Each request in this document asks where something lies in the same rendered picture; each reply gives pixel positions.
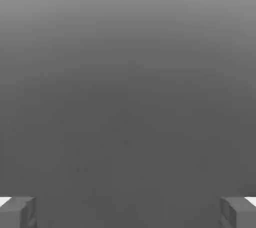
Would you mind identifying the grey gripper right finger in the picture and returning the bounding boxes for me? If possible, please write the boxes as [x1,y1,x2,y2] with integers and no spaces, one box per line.
[219,196,256,228]

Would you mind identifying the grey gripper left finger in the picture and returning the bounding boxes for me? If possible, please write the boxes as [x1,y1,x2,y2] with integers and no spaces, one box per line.
[0,196,38,228]

